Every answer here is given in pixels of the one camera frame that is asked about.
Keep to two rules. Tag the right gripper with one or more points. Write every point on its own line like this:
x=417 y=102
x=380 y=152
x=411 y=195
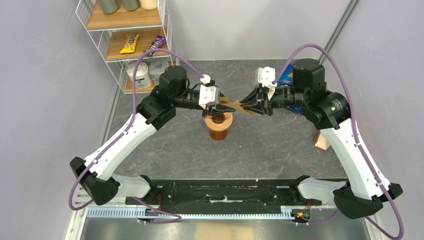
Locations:
x=262 y=106

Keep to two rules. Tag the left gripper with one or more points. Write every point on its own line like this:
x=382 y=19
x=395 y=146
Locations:
x=213 y=110

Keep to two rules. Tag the brown paper coffee filter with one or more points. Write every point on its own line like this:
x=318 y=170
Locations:
x=235 y=105

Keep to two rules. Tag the amber glass carafe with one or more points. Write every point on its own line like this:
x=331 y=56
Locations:
x=218 y=135

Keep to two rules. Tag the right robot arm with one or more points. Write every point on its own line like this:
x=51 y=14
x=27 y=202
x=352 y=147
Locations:
x=366 y=188

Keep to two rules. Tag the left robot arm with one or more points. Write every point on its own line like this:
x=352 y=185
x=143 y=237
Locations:
x=95 y=173

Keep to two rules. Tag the wooden filter holder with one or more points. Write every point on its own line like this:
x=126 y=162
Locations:
x=321 y=142

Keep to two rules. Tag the blue Doritos chip bag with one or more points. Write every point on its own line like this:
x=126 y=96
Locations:
x=287 y=80

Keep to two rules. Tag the grey paper roll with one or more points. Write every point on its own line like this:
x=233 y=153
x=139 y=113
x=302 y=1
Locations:
x=157 y=67

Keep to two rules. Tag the white paper roll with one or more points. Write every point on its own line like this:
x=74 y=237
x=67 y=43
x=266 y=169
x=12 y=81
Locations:
x=141 y=73

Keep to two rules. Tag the purple candy bar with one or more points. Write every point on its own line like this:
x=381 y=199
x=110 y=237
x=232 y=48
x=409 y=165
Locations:
x=159 y=42

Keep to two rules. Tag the yellow M&M's bag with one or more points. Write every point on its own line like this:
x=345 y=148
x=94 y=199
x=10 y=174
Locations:
x=130 y=44

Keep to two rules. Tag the cream jar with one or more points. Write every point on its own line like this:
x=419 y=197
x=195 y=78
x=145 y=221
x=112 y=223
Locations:
x=148 y=4

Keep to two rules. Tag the green jar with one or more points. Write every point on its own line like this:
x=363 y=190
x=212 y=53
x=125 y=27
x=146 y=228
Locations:
x=131 y=5
x=108 y=6

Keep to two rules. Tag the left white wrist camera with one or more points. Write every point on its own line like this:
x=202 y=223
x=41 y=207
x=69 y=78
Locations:
x=209 y=93

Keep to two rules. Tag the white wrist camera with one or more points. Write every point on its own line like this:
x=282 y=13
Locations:
x=209 y=93
x=266 y=76

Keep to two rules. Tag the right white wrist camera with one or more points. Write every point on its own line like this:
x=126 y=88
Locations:
x=266 y=76

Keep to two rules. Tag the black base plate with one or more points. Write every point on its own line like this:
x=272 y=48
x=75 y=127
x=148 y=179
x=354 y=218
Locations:
x=225 y=196

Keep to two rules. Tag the white wire shelf rack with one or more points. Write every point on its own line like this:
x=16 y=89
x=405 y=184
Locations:
x=123 y=32

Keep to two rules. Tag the aluminium rail frame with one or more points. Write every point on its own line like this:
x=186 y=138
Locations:
x=131 y=218

